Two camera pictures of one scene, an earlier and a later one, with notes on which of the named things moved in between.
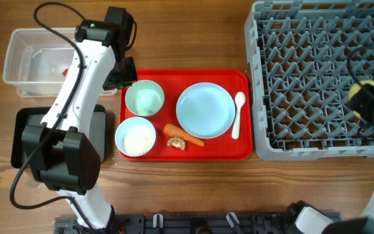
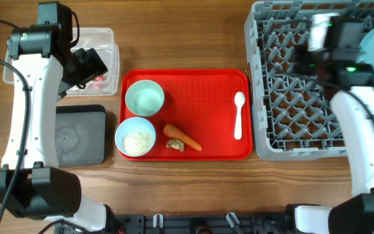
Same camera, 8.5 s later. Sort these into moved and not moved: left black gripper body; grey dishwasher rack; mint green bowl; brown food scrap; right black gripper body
Moved: left black gripper body; right black gripper body
Not moved: brown food scrap; grey dishwasher rack; mint green bowl
